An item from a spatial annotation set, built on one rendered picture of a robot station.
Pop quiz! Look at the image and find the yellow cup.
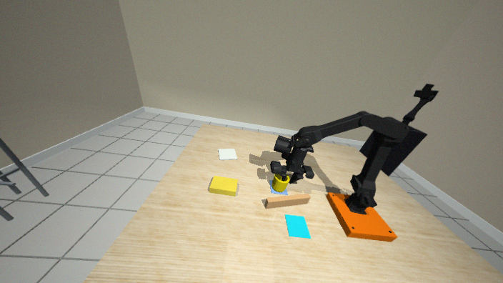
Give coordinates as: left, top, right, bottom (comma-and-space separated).
272, 174, 290, 192

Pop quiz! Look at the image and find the yellow rectangular block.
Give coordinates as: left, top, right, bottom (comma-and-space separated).
209, 176, 238, 197

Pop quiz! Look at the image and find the tan wooden bar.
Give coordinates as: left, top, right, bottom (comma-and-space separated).
264, 194, 310, 209

